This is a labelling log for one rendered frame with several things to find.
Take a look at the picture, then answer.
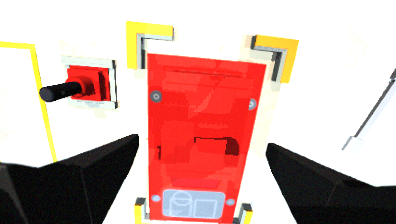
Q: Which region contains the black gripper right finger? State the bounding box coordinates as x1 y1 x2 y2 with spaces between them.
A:
265 143 396 224

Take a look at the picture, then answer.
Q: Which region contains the yellow rectangular frame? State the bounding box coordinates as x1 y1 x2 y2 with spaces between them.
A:
0 41 57 162

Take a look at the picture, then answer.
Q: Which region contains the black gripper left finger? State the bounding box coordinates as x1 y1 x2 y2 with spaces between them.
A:
0 134 139 224

